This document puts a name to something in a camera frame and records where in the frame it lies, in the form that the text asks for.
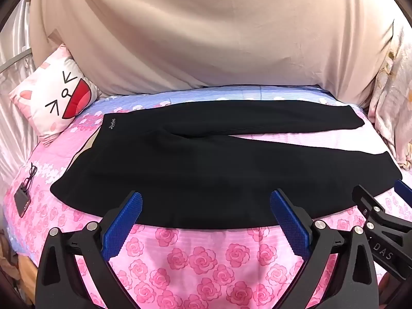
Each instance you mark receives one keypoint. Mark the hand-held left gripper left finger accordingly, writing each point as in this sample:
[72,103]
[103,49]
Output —
[125,219]

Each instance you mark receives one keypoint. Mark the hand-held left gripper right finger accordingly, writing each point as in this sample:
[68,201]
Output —
[287,220]

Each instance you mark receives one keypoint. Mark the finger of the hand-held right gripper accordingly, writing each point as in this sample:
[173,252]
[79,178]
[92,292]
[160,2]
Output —
[404,189]
[378,204]

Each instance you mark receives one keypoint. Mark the black pants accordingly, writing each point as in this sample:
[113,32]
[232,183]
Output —
[199,167]

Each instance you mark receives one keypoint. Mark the pink floral bed sheet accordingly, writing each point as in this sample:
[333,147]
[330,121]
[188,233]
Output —
[199,264]

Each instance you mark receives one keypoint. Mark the pale floral quilt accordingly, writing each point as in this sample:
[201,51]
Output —
[394,103]

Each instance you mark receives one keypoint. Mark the black eyeglasses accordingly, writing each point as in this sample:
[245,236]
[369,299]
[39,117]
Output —
[31,175]

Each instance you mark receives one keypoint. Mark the black phone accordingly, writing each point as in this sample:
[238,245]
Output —
[22,201]

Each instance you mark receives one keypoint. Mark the brown crumpled cloth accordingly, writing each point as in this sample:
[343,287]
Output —
[14,264]

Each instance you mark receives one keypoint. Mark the cat face pillow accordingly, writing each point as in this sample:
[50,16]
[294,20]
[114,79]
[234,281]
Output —
[54,96]

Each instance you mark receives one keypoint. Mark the white satin cloth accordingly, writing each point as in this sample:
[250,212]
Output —
[14,70]

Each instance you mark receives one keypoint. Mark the beige hanging cloth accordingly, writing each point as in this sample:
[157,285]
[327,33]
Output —
[209,29]

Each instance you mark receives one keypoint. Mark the grey metal bed rail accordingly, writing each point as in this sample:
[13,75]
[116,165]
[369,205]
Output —
[16,61]

